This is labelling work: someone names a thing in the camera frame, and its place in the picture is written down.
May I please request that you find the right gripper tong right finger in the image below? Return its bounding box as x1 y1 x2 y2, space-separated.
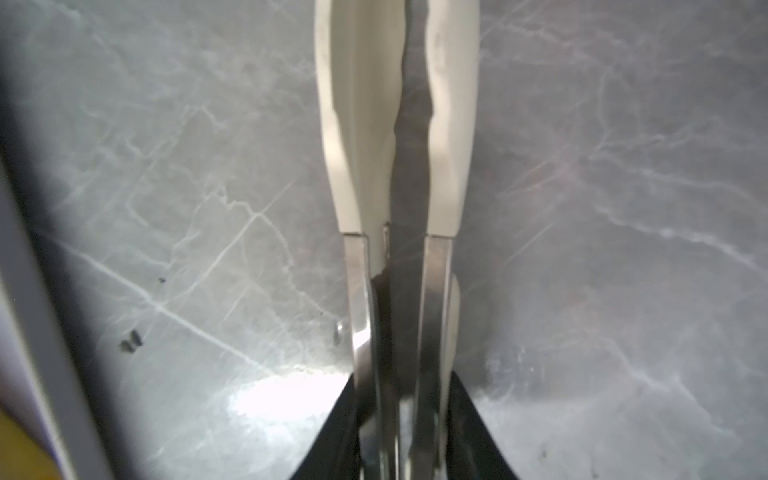
410 1 480 479

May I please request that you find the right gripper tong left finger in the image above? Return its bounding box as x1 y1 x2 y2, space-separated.
314 1 406 479

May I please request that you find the lilac plastic tray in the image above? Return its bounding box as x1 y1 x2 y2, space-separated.
1 173 114 479

